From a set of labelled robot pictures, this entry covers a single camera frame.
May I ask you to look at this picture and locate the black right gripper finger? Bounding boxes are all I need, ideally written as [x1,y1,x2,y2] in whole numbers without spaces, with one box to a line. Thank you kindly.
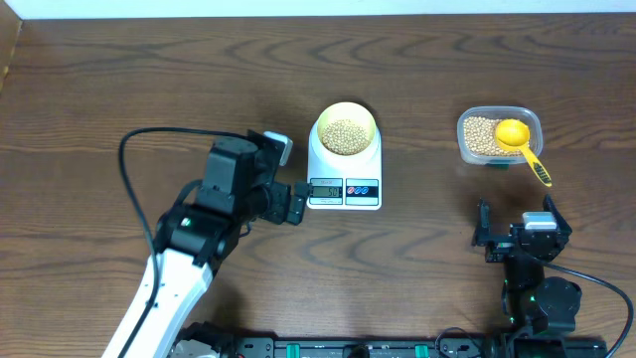
[471,199,493,247]
[543,194,571,234]

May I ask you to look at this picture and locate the yellow measuring scoop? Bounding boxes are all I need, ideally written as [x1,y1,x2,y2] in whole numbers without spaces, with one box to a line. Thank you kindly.
[495,118,553,187]

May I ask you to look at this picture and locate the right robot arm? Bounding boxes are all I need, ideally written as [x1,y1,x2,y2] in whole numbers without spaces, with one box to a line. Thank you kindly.
[472,196,582,335]

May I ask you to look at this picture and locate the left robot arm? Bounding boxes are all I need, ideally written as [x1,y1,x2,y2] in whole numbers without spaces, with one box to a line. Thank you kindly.
[103,131,310,357]

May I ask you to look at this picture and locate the white digital kitchen scale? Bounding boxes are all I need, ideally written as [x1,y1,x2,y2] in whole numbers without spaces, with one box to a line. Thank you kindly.
[307,121,383,211]

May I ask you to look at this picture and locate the soybeans in yellow bowl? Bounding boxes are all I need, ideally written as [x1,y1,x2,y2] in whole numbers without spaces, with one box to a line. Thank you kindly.
[322,119,371,156]

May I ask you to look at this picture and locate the pale yellow bowl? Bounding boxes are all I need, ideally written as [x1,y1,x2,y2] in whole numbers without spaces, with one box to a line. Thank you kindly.
[317,101,378,154]

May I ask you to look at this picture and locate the pile of soybeans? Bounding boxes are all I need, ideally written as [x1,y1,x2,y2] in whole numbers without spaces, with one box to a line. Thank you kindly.
[463,116,522,157]

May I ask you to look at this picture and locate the clear plastic container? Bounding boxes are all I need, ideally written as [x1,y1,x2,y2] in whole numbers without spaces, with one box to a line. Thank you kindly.
[457,105,544,165]

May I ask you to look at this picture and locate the right black camera cable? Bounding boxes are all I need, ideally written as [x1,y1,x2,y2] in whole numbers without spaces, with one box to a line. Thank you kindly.
[541,258,636,358]

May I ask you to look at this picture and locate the black camera cable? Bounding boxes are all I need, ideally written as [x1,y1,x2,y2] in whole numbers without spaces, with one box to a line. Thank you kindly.
[541,258,636,358]
[116,126,249,358]

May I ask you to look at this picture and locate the left black camera cable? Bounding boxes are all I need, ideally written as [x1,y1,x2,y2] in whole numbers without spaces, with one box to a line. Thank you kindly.
[116,126,249,358]

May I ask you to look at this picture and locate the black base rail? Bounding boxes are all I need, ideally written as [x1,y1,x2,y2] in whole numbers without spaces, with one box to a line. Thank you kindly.
[168,323,607,358]

